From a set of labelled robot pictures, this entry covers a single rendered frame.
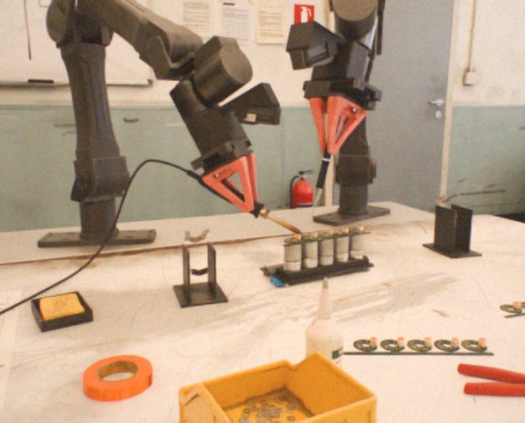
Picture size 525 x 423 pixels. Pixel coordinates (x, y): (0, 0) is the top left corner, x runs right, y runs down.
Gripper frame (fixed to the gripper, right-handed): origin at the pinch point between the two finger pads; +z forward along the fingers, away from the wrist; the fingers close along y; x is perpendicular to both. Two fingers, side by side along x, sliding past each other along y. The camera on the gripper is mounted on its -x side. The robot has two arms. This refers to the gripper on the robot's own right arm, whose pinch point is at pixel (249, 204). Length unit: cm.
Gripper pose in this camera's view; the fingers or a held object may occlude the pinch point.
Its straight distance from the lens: 74.7
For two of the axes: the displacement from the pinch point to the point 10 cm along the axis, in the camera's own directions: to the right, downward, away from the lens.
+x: -8.5, 4.3, 3.1
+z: 4.6, 8.9, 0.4
